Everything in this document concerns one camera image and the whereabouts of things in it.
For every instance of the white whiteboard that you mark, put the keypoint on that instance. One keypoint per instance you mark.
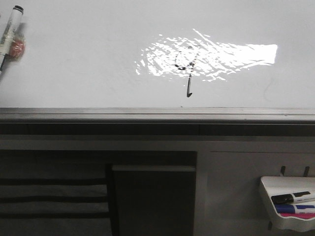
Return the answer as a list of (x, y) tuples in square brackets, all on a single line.
[(162, 53)]

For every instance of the dark panel with white top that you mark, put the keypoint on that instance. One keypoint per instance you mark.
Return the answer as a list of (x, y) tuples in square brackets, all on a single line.
[(153, 203)]

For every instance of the white plastic marker tray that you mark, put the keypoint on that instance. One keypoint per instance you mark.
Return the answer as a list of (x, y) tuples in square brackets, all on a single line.
[(271, 186)]

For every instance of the black left tray hook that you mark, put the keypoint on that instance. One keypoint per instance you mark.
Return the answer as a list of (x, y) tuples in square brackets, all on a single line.
[(282, 171)]

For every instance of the black tray hook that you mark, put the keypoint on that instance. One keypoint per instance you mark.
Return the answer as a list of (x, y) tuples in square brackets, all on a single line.
[(282, 171), (306, 171)]

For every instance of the grey striped fabric organizer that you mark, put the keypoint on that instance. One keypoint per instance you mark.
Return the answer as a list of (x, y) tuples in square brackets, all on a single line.
[(57, 193)]

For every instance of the blue capped marker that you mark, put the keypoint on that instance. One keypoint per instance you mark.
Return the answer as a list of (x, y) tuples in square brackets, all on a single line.
[(295, 209)]

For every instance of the black right tray hook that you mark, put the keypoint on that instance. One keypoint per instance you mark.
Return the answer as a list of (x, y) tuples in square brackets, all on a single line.
[(306, 171)]

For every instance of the black capped marker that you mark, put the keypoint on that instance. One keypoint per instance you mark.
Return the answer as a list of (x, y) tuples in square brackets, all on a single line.
[(293, 198)]

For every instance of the pink marker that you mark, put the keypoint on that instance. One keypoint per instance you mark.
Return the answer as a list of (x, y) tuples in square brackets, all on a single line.
[(299, 215)]

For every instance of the aluminium whiteboard tray rail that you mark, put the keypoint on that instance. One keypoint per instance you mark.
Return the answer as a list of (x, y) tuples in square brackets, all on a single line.
[(159, 115)]

